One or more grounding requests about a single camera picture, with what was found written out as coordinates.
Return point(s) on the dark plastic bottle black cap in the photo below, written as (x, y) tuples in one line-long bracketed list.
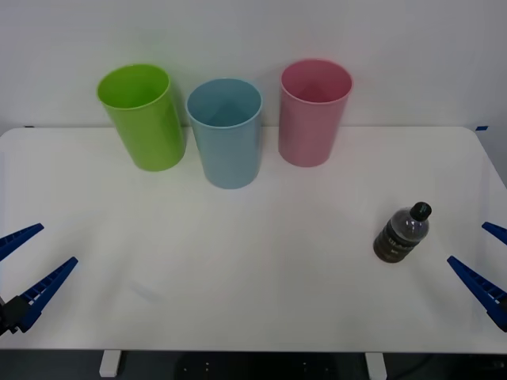
[(400, 239)]

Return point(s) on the pale blue plastic bin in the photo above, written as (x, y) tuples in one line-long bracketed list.
[(229, 158)]

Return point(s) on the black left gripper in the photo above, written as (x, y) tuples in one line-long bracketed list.
[(3, 322)]

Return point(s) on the white table leg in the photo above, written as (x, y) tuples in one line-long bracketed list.
[(375, 366), (109, 364)]

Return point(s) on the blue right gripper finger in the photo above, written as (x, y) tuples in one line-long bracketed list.
[(481, 287), (497, 230)]

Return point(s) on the green plastic bin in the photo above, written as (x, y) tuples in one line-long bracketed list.
[(152, 134)]

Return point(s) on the pink plastic bin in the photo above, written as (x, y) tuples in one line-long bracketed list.
[(307, 134)]

